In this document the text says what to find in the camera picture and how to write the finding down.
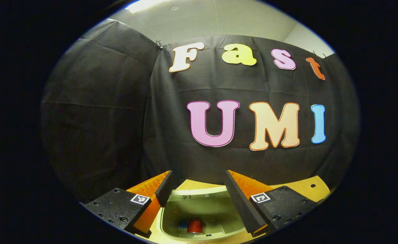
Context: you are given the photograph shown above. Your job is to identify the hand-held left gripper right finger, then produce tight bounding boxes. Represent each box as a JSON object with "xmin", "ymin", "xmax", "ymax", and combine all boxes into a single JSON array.
[{"xmin": 224, "ymin": 170, "xmax": 318, "ymax": 238}]

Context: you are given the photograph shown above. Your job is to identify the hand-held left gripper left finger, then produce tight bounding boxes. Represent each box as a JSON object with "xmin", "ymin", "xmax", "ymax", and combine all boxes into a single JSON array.
[{"xmin": 82, "ymin": 170, "xmax": 174, "ymax": 239}]

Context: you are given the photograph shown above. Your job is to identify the green desktop garbage bin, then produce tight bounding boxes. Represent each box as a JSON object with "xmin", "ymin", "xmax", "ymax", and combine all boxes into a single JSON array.
[{"xmin": 160, "ymin": 189, "xmax": 250, "ymax": 242}]

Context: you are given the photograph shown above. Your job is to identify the red pop can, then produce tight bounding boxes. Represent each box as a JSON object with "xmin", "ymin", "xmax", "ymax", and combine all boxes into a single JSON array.
[{"xmin": 187, "ymin": 218, "xmax": 204, "ymax": 235}]

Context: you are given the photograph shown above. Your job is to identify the wooden desktop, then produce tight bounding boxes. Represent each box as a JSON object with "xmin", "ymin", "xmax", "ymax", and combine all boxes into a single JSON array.
[{"xmin": 126, "ymin": 175, "xmax": 331, "ymax": 244}]

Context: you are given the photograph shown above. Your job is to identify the black backdrop cloth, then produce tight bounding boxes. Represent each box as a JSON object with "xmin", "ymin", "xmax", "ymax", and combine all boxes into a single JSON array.
[{"xmin": 40, "ymin": 19, "xmax": 360, "ymax": 204}]

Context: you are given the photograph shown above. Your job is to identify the ceiling light panel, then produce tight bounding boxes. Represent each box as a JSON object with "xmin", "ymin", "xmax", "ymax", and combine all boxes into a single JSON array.
[{"xmin": 124, "ymin": 0, "xmax": 165, "ymax": 14}]

